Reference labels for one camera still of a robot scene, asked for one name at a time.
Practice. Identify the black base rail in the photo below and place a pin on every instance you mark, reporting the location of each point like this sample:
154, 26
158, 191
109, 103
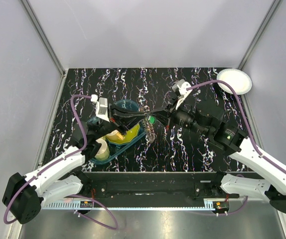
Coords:
152, 189

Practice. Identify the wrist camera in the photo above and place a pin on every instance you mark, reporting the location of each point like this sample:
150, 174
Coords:
101, 107
181, 88

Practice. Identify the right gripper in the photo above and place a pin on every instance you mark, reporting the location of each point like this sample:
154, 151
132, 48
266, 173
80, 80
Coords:
170, 110

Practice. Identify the teal plastic tray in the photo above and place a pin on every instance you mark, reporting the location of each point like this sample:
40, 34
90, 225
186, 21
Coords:
116, 150

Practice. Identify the green key tag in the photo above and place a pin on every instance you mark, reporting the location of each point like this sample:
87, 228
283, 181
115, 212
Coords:
151, 120

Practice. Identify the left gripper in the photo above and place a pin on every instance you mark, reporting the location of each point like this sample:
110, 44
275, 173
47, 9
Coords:
125, 123

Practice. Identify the yellow-green dotted plate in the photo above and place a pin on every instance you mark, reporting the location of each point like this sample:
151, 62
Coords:
129, 136

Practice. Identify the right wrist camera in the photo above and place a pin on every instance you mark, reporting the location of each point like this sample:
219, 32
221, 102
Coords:
181, 88

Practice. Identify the white paper plate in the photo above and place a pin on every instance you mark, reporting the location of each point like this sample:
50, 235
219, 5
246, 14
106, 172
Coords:
237, 79

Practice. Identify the yellow mug with handle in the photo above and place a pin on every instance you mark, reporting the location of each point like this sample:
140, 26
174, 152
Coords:
114, 135

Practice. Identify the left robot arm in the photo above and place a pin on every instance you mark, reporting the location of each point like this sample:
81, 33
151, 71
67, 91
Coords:
25, 195

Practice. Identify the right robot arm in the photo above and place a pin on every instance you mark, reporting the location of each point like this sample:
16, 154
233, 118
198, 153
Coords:
237, 145

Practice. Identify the pale yellow cup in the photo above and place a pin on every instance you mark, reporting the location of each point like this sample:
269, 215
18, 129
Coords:
103, 152

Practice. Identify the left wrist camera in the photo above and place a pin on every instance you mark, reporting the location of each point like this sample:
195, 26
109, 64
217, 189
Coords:
101, 107

